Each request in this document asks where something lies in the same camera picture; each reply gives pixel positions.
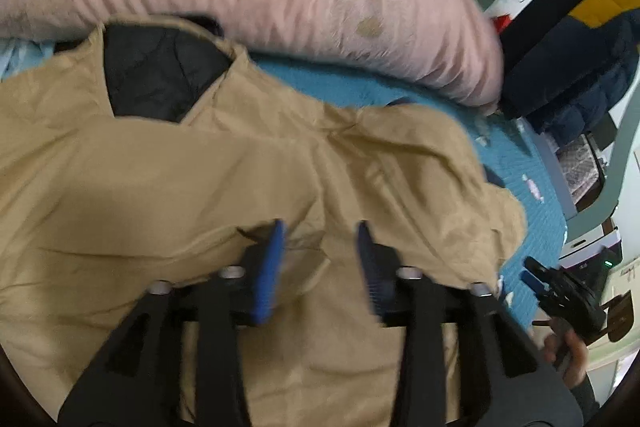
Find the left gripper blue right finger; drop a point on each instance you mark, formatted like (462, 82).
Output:
(504, 380)

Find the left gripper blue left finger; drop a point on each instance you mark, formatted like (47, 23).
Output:
(134, 378)

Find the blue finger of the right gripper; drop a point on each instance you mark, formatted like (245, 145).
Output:
(531, 282)

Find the tan khaki jacket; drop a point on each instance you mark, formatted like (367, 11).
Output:
(305, 367)

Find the person's right hand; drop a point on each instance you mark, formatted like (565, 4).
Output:
(576, 371)

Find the pink patterned covered table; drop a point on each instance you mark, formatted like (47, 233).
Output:
(579, 167)

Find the navy and yellow puffer jacket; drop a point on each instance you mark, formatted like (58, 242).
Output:
(567, 63)

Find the mint green bed frame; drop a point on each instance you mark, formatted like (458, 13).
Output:
(623, 147)

